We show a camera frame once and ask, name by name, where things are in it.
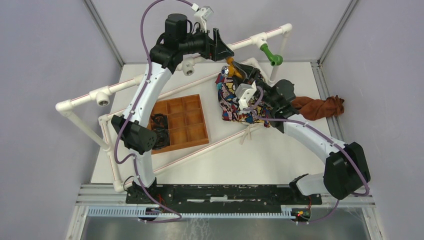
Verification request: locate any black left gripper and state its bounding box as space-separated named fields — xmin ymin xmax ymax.
xmin=180 ymin=25 xmax=236 ymax=63

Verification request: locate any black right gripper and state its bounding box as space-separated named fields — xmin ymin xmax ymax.
xmin=228 ymin=60 xmax=279 ymax=109

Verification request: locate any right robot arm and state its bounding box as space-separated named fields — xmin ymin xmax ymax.
xmin=221 ymin=61 xmax=371 ymax=204

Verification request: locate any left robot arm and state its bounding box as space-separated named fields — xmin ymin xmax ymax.
xmin=111 ymin=13 xmax=234 ymax=204

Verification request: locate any green plastic water faucet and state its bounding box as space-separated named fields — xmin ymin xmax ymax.
xmin=259 ymin=43 xmax=284 ymax=67

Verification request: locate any comic print cloth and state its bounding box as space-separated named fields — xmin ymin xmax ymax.
xmin=215 ymin=73 xmax=272 ymax=128

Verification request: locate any brown cloth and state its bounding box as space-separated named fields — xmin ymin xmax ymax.
xmin=291 ymin=95 xmax=345 ymax=121

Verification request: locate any wooden compartment tray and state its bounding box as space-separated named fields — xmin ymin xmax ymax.
xmin=147 ymin=94 xmax=210 ymax=155

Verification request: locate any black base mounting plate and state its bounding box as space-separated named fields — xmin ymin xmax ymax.
xmin=125 ymin=184 xmax=323 ymax=214

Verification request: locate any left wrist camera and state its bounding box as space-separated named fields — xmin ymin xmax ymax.
xmin=191 ymin=3 xmax=214 ymax=33

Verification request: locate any white pvc pipe frame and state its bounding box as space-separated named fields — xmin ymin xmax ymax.
xmin=55 ymin=23 xmax=293 ymax=193

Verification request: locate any white slotted cable duct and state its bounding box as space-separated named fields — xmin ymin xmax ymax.
xmin=87 ymin=206 xmax=295 ymax=220

